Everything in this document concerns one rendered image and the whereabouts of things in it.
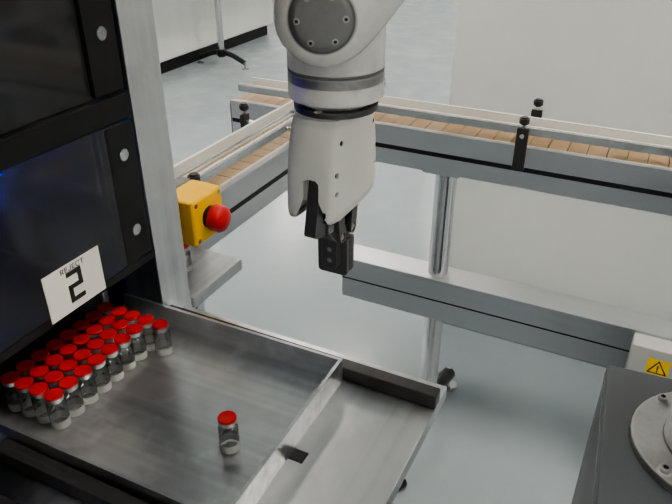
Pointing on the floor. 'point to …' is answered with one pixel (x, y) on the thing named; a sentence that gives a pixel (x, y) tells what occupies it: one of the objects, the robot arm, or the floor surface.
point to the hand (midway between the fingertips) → (336, 251)
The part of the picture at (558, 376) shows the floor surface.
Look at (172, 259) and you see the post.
